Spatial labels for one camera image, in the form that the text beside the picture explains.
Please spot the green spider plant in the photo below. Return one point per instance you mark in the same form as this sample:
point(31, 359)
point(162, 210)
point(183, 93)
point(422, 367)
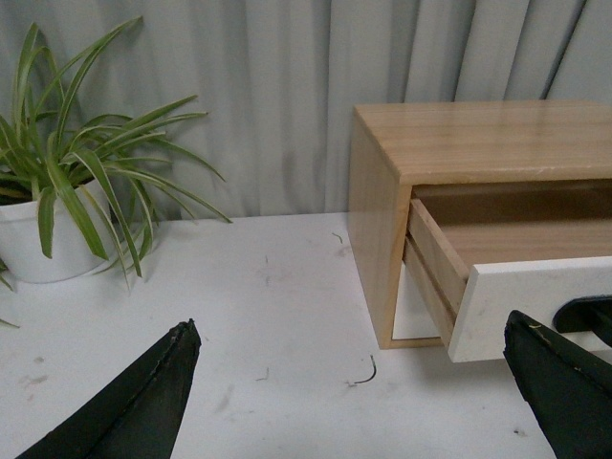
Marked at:
point(101, 169)

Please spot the white plant pot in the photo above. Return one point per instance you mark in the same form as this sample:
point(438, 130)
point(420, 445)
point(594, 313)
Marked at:
point(21, 248)

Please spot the white front wooden drawer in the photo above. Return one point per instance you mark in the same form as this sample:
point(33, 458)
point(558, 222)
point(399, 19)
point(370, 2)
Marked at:
point(469, 307)

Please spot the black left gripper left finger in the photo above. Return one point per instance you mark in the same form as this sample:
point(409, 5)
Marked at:
point(136, 415)

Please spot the wooden drawer cabinet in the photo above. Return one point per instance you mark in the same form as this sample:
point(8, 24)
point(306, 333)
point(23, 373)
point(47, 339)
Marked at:
point(505, 181)

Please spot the grey pleated curtain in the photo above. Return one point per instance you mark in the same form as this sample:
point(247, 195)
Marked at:
point(278, 80)

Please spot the black drawer handle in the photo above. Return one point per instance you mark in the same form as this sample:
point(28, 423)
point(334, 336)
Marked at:
point(590, 313)

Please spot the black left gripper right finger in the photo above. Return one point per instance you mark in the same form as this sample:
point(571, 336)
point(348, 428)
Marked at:
point(567, 388)

